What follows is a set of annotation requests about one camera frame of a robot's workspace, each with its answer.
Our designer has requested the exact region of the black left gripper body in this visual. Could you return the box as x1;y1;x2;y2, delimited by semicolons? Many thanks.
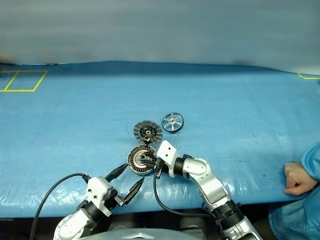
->
104;186;126;211

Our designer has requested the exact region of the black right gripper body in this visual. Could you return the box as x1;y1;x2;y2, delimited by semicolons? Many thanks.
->
146;155;168;179

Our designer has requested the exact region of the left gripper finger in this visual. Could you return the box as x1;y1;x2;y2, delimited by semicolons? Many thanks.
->
104;163;129;183
123;177;145;206

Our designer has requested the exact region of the round motor housing with windings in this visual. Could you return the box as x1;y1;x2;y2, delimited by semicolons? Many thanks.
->
126;145;158;177

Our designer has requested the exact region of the round grey finned motor lid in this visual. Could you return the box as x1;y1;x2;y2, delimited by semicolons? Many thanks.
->
132;119;164;145

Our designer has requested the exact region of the silver spoked rotor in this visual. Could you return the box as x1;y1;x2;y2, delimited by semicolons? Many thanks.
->
161;111;186;134

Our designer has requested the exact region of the person's bare hand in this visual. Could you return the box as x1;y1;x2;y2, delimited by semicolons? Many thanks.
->
283;162;319;196

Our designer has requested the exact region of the silver robot torso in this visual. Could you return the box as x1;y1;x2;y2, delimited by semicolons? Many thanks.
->
84;226;191;240

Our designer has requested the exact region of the blue table cover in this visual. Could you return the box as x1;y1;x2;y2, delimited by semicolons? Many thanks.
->
0;60;320;219

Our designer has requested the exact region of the yellow tape square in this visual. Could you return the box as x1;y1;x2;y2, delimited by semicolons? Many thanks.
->
0;70;49;93

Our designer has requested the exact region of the yellow tape corner mark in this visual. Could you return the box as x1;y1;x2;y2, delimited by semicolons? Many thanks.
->
297;72;320;80

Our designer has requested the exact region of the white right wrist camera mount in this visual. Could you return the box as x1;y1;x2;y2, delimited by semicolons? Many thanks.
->
155;140;181;177

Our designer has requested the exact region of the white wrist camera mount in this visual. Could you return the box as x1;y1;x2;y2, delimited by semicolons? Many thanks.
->
86;176;119;217
155;140;181;177

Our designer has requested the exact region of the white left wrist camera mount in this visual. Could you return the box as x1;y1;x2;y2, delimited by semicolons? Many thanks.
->
86;176;119;217

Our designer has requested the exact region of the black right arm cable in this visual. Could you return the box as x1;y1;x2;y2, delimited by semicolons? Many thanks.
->
152;171;227;240

